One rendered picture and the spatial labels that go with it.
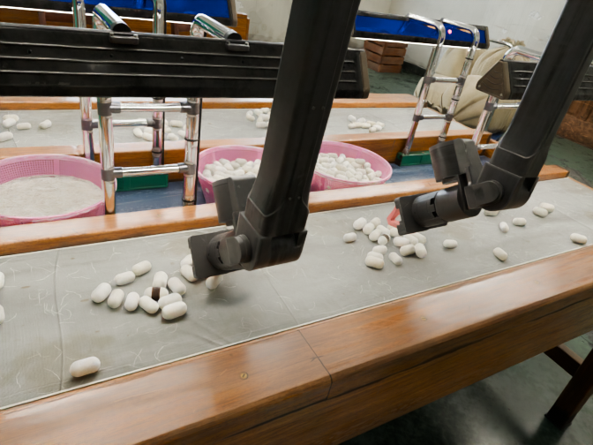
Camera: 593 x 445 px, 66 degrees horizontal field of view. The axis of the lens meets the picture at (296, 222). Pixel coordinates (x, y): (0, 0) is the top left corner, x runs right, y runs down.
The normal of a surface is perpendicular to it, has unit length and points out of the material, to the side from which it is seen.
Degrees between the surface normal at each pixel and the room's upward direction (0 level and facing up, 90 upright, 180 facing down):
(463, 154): 82
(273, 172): 89
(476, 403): 0
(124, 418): 0
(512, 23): 90
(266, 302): 0
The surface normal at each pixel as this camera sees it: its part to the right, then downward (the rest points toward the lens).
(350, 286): 0.16, -0.85
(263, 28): 0.50, 0.50
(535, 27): -0.84, 0.15
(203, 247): 0.47, -0.11
